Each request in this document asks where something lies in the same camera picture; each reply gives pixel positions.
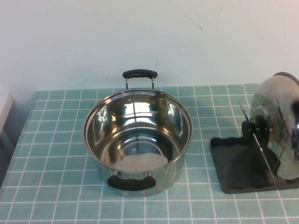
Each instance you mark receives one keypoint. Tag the stainless steel lid black knob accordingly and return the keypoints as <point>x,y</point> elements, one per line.
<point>268,98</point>

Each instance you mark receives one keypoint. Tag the black lid rack tray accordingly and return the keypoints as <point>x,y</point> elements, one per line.
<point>233,168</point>

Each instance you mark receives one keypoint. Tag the beige side cabinet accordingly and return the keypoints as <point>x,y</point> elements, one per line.
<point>5,109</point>

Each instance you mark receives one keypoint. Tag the teal checked tablecloth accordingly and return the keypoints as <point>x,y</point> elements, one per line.
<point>46,186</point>

